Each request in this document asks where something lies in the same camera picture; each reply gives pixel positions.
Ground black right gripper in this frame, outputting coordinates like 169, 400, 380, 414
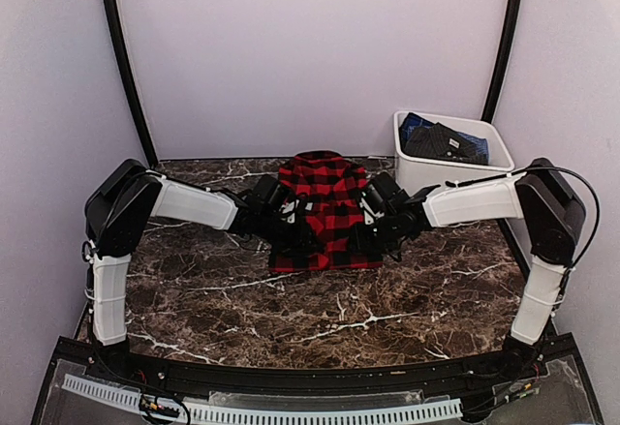
346, 212, 401, 255

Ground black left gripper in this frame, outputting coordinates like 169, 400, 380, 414
258, 210, 324, 258

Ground red black plaid shirt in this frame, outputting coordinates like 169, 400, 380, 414
268, 151, 383, 273

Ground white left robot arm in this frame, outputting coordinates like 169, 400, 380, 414
82, 159, 323, 382

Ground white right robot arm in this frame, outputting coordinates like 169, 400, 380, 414
348, 158, 586, 380

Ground white plastic bin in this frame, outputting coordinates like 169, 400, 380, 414
393, 110, 514, 195

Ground grey striped shirt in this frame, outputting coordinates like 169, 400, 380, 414
401, 123, 480, 165

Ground dark blue plaid shirt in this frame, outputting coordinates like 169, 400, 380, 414
399, 112, 435, 131

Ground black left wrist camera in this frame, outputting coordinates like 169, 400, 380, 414
247, 174, 308, 224

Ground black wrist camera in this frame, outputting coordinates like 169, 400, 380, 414
359, 172, 410, 225
247, 174, 308, 224

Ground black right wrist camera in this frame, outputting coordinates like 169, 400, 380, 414
359, 172, 410, 225

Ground black front rail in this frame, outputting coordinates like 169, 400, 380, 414
101, 349, 532, 396

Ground white slotted cable duct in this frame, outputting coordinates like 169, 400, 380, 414
61, 374, 462, 425

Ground black right frame post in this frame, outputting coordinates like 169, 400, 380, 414
480, 0, 521, 124

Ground black frame post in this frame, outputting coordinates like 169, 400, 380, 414
480, 0, 521, 124
103, 0, 159, 167

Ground black left frame post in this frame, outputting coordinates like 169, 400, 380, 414
103, 0, 159, 167

